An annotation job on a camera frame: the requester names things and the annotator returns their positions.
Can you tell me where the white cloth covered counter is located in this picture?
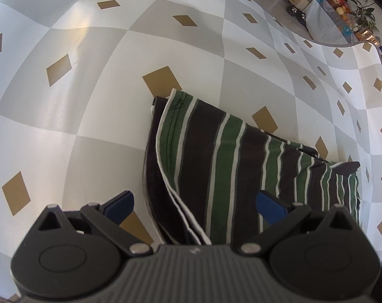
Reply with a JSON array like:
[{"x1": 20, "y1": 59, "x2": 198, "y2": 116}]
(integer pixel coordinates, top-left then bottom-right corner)
[{"x1": 304, "y1": 0, "x2": 357, "y2": 46}]

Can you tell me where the green brown striped shirt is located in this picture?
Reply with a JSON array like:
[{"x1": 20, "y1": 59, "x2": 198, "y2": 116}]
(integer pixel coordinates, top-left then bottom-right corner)
[{"x1": 145, "y1": 90, "x2": 360, "y2": 245}]

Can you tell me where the fruit pile on counter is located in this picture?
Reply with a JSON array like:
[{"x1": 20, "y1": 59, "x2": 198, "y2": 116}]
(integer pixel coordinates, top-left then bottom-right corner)
[{"x1": 327, "y1": 0, "x2": 355, "y2": 23}]

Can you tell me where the checkered diamond pattern tablecloth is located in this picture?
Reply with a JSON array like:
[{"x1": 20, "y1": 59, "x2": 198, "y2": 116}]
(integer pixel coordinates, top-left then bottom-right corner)
[{"x1": 0, "y1": 0, "x2": 382, "y2": 299}]

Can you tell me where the black slippers pair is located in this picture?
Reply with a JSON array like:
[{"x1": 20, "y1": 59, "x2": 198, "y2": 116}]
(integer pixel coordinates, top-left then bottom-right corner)
[{"x1": 286, "y1": 6, "x2": 306, "y2": 27}]

